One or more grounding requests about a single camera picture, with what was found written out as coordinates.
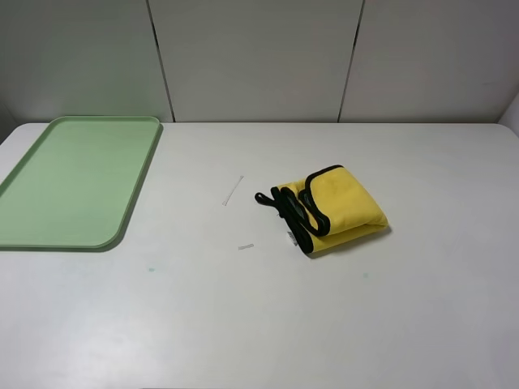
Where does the yellow microfiber towel black trim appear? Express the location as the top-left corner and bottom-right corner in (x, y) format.
(255, 165), (389, 255)

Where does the light green plastic tray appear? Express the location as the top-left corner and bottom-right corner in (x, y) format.
(1, 116), (162, 251)

